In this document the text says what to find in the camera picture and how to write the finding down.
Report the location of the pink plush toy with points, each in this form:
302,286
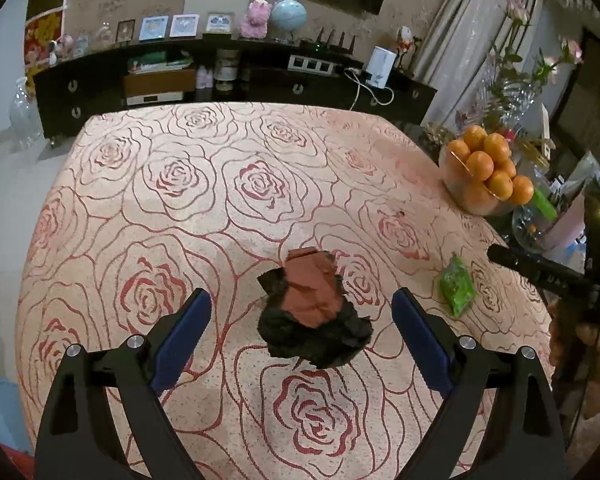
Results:
256,19

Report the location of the black router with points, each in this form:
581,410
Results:
330,45

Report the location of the light blue globe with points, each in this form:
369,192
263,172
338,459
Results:
288,15

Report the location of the white framed picture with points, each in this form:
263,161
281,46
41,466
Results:
154,27
220,22
184,25

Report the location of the dark framed photo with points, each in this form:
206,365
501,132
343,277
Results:
126,30

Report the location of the red yellow wall poster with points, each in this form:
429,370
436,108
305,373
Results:
42,42

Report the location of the rose patterned tablecloth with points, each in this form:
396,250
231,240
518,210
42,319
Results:
180,240

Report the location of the black long cabinet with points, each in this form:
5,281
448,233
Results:
280,89

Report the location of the round glass fishbowl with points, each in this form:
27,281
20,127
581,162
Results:
530,230

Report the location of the white red figurine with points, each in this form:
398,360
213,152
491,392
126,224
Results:
406,40

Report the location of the glass bowl of oranges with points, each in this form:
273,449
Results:
480,165

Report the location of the red plastic basket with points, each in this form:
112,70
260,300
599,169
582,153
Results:
22,465

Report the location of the small glass jar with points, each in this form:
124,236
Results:
103,35
82,43

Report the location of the small pink figurine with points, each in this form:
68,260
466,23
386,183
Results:
65,46

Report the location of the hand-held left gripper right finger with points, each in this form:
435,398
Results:
420,345

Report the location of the black cloth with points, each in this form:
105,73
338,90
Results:
310,300

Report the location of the white power strip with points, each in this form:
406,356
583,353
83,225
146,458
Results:
312,63

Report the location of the white upright device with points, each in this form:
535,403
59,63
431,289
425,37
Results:
380,65

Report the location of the person's right hand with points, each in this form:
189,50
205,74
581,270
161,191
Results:
562,345

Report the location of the white basket liner bag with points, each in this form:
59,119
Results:
2,410

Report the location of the tall glass jar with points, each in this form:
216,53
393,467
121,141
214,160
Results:
225,70

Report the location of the clear plastic bag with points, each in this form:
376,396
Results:
597,170

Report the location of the glass vase with flowers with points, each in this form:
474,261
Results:
517,100

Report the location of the clear plastic bottle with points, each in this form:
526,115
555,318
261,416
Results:
24,115

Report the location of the glass fruit bowl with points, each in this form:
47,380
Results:
455,187

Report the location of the green flat item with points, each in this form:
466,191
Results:
155,62

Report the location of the brown cardboard box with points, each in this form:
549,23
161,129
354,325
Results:
155,82

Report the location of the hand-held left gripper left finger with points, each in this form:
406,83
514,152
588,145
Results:
185,340

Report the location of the green snack packet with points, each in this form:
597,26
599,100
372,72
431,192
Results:
457,287

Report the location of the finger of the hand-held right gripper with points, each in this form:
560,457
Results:
535,270

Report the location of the beige curtain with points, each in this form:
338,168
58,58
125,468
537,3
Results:
460,35

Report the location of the white small bottle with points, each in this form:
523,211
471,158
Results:
203,77

